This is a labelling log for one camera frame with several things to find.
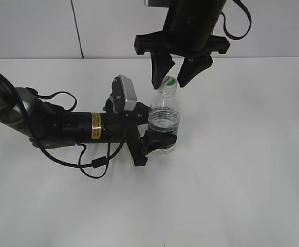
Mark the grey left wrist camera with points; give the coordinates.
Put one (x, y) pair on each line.
(123, 94)

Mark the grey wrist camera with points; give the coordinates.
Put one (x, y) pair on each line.
(157, 3)
(123, 94)

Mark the clear plastic water bottle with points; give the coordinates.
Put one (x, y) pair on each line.
(164, 114)

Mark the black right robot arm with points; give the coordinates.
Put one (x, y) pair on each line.
(187, 32)

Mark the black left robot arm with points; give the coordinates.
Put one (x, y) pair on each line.
(50, 126)

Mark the white green bottle cap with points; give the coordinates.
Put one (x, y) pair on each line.
(168, 86)

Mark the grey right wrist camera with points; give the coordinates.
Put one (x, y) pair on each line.
(157, 3)

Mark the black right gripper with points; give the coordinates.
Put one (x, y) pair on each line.
(194, 63)

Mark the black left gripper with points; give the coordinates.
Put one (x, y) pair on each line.
(123, 128)

